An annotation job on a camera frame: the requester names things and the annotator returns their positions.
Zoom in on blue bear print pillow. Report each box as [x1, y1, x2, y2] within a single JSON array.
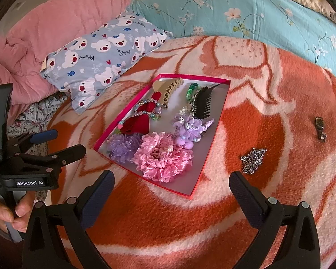
[[41, 12, 169, 114]]

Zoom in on black hair comb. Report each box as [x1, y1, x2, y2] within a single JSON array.
[[193, 85, 219, 120]]

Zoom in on pink quilted comforter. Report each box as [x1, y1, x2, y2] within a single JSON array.
[[0, 0, 131, 125]]

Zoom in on clear bead bracelet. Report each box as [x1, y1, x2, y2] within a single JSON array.
[[133, 98, 163, 121]]

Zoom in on person's left hand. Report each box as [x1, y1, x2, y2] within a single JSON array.
[[0, 191, 36, 232]]

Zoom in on orange pink fleece blanket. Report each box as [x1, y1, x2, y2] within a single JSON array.
[[49, 37, 336, 268]]

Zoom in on grey floral fabric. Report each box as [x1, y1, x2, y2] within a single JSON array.
[[6, 95, 68, 202]]

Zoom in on green braided hair tie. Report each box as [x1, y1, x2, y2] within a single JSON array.
[[185, 82, 202, 103]]

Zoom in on pink lace scrunchie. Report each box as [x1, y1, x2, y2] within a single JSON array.
[[131, 132, 194, 183]]

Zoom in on beige hair claw clip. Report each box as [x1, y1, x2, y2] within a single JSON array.
[[152, 77, 184, 109]]

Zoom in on red shallow gift box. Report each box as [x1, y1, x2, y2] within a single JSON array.
[[93, 73, 231, 200]]

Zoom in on purple mesh scrunchie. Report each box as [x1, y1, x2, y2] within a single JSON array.
[[106, 133, 142, 163]]

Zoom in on silver chain necklace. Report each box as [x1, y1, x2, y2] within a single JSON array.
[[240, 148, 268, 175]]

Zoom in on teal floral bed sheet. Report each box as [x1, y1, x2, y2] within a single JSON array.
[[130, 0, 336, 76]]

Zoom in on red velvet bow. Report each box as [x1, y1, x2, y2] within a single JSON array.
[[118, 92, 163, 135]]

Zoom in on lilac sequin flower hairpiece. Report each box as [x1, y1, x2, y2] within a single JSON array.
[[172, 111, 215, 149]]

